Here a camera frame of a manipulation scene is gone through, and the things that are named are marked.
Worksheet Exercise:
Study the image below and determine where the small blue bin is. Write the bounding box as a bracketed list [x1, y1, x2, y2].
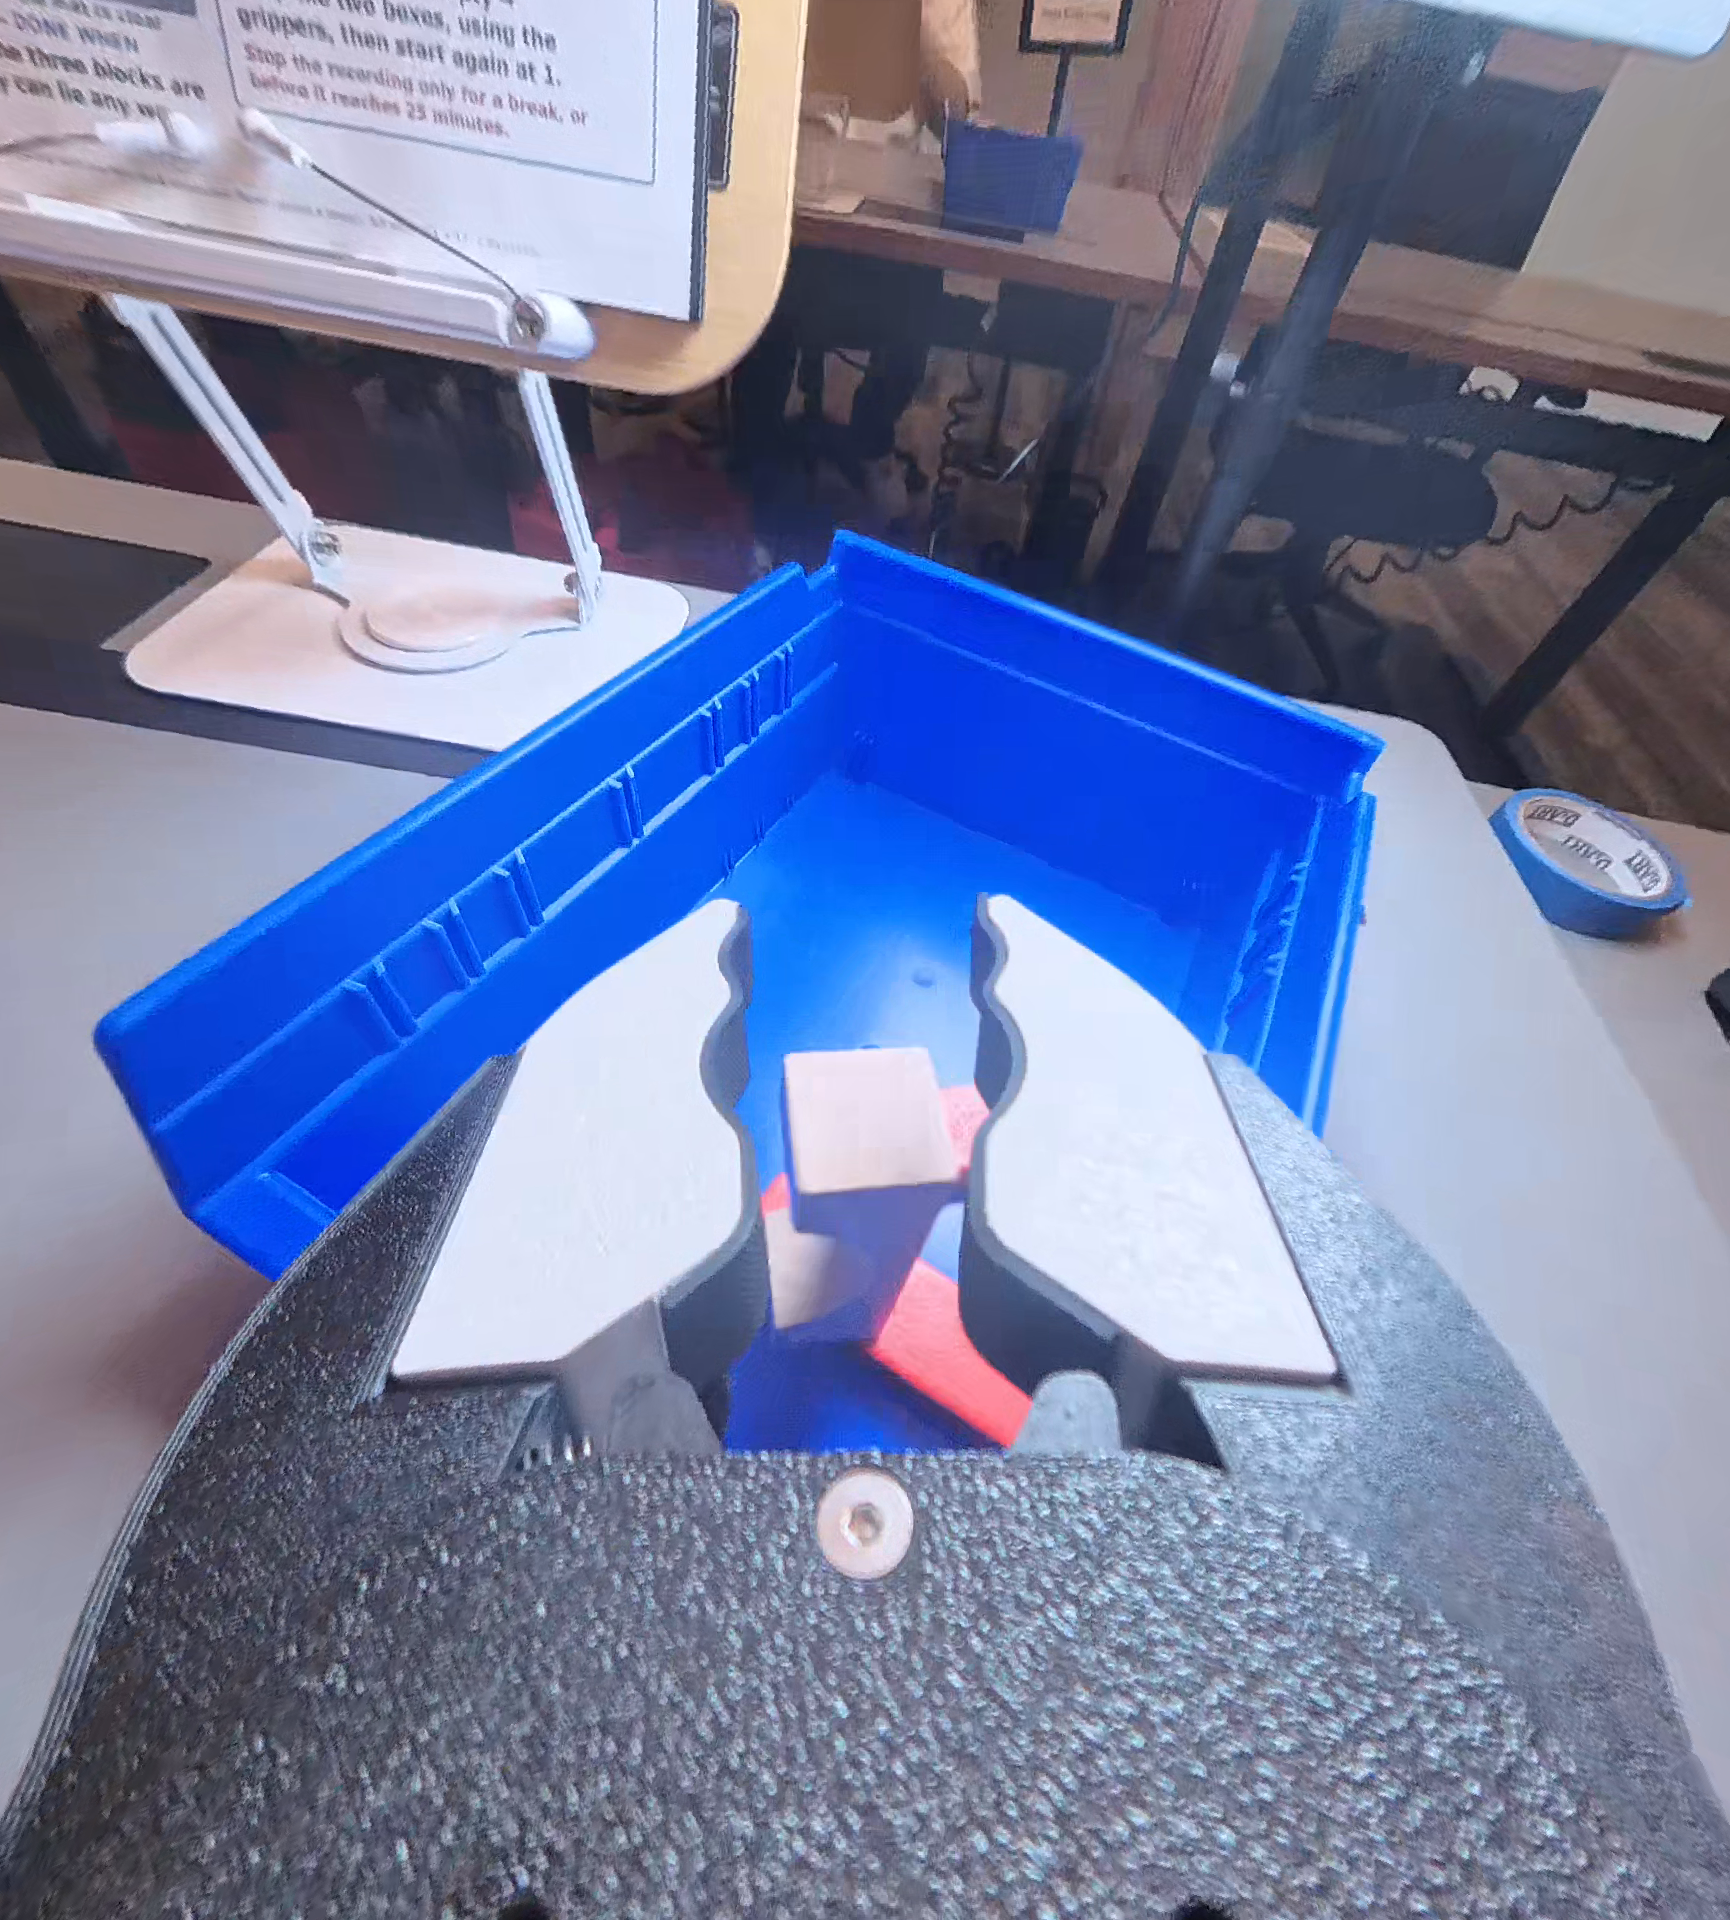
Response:
[941, 116, 1086, 238]

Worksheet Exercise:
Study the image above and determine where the wooden background desk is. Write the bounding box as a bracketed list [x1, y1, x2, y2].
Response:
[790, 186, 1730, 441]

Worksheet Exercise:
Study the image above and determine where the instruction sheet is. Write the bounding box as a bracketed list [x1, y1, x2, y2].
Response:
[0, 0, 710, 325]

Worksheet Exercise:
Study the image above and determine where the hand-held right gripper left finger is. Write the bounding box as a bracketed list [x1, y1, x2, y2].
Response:
[389, 896, 778, 1460]

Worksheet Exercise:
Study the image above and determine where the blue plastic bin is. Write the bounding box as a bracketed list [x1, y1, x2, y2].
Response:
[94, 529, 1388, 1460]

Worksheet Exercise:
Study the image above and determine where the white document stand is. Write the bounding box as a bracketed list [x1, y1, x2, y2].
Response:
[0, 0, 808, 753]

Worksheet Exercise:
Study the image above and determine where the framed marker sign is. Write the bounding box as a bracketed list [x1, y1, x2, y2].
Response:
[1018, 0, 1141, 138]

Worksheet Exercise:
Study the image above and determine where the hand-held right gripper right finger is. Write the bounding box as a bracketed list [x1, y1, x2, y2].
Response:
[959, 894, 1349, 1404]

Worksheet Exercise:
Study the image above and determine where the natural wooden arch block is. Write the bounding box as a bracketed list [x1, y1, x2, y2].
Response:
[763, 1046, 977, 1340]

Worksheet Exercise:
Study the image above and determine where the blue tape roll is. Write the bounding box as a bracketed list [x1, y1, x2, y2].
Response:
[1490, 786, 1692, 943]

